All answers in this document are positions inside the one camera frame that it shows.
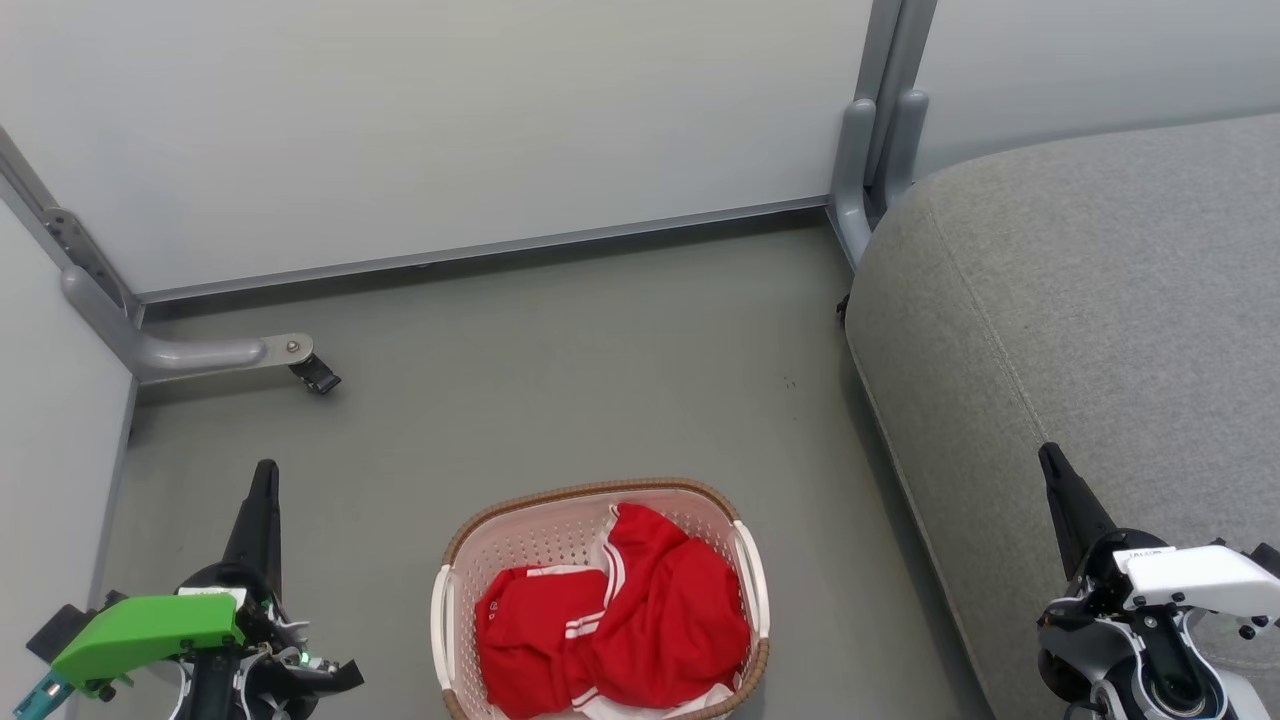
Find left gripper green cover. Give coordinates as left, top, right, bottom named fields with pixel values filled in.
left=12, top=460, right=306, bottom=720

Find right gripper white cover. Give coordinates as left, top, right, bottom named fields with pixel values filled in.
left=1038, top=443, right=1280, bottom=641

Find red shirt white trim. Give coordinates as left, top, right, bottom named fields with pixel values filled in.
left=572, top=503, right=752, bottom=716

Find grey fabric sofa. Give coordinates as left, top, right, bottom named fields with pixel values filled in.
left=845, top=113, right=1280, bottom=720

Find black swivel caster wheel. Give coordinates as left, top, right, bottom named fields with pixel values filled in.
left=289, top=354, right=342, bottom=396

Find grey curved partition leg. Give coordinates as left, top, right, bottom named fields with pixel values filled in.
left=60, top=265, right=315, bottom=386

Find white perforated basket brown rim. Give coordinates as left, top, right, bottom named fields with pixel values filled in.
left=430, top=477, right=771, bottom=720

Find red shorts white stripes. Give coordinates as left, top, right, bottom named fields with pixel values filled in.
left=475, top=565, right=613, bottom=720

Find grey metal bracket plate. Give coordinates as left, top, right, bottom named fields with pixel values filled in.
left=42, top=207, right=133, bottom=309

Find grey partition bottom rail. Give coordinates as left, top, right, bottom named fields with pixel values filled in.
left=138, top=196, right=831, bottom=303

